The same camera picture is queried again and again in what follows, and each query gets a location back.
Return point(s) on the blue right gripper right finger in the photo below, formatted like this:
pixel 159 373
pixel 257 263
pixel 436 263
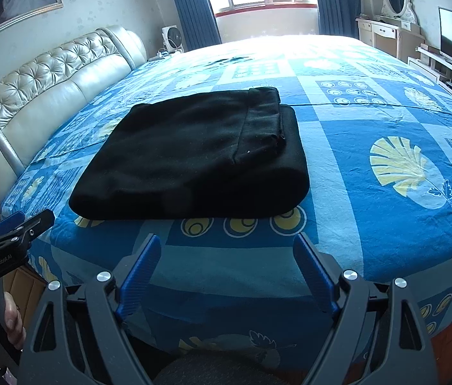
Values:
pixel 317 278

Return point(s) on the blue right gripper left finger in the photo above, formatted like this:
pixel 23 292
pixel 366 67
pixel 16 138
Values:
pixel 133 274

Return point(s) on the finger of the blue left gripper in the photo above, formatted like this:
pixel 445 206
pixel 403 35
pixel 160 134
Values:
pixel 32 228
pixel 8 224

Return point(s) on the black pants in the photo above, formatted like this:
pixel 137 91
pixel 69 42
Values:
pixel 231 153

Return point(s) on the person left hand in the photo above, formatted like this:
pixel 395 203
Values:
pixel 16 332

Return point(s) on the cream tufted leather headboard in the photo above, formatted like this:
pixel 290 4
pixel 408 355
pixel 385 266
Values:
pixel 40 96

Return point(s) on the blue patterned bed sheet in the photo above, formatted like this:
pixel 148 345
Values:
pixel 377 137

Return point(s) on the white small fan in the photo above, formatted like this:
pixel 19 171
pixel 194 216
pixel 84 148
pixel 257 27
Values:
pixel 172 39

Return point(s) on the white vanity dresser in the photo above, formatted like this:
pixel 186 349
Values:
pixel 392 39

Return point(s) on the dark blue left curtain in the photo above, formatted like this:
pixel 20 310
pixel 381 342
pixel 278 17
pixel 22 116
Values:
pixel 198 23

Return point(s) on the dark blue curtain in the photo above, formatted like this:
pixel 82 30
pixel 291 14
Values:
pixel 198 23
pixel 338 17

